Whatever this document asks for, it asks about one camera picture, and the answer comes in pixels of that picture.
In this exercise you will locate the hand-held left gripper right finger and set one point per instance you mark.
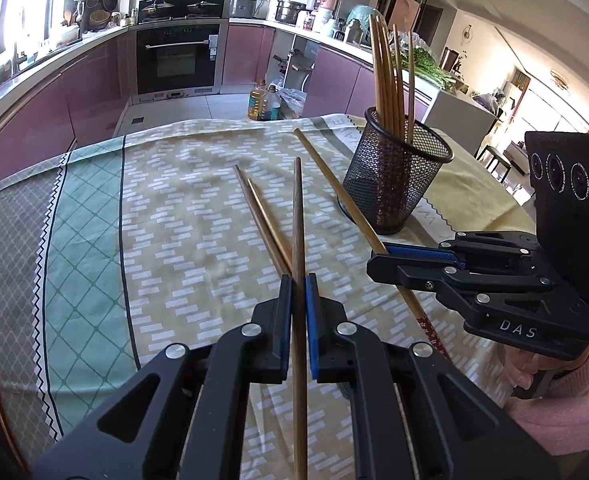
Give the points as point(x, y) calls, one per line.
point(312, 330)

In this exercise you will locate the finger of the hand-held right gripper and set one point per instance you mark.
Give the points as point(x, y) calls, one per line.
point(424, 277)
point(424, 252)

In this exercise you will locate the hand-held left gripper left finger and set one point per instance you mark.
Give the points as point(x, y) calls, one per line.
point(284, 340)

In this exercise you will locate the black mesh holder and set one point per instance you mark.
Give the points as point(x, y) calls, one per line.
point(399, 185)

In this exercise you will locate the light wooden chopstick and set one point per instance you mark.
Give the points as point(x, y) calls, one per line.
point(318, 160)
point(279, 240)
point(249, 195)

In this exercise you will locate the dark wooden chopstick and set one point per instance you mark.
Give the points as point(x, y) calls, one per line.
point(298, 210)

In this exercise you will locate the group of wooden chopsticks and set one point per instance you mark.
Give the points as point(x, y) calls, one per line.
point(382, 85)

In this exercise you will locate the person's right forearm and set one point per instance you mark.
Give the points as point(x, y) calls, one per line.
point(574, 410)

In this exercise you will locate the person's right hand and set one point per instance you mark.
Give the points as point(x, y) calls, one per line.
point(522, 371)

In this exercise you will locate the dark stool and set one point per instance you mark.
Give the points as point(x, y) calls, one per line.
point(494, 157)

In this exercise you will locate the patterned tablecloth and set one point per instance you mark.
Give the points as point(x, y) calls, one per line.
point(174, 240)

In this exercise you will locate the round ceiling lamp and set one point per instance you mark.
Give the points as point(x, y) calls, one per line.
point(560, 80)

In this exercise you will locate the green leafy vegetables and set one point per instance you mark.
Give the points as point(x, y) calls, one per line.
point(432, 70)

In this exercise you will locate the pink base cabinet row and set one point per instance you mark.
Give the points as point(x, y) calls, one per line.
point(64, 105)
point(334, 80)

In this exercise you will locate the clear plastic bag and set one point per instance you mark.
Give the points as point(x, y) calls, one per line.
point(293, 101)

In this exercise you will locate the yellow oil bottle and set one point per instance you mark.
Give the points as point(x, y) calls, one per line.
point(256, 102)

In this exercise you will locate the steel thermos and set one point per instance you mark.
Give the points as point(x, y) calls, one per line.
point(352, 31)

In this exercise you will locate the pink kettle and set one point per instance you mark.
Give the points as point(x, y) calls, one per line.
point(330, 0)

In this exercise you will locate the steel stockpot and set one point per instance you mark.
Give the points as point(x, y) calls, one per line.
point(289, 11)

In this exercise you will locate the silver toaster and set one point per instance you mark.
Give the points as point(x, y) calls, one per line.
point(243, 7)

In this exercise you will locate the black integrated stove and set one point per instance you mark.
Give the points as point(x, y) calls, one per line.
point(179, 50)

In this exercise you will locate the dark pot with lid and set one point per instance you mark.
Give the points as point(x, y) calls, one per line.
point(200, 6)
point(154, 7)

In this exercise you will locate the round woven basket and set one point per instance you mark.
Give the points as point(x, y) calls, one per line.
point(99, 18)

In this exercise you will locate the hanging frying pan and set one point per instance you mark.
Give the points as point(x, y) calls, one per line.
point(110, 0)

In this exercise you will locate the wall clock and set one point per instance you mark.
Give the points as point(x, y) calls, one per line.
point(467, 34)

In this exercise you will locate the framed wall picture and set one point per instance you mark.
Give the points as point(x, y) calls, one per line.
point(403, 11)

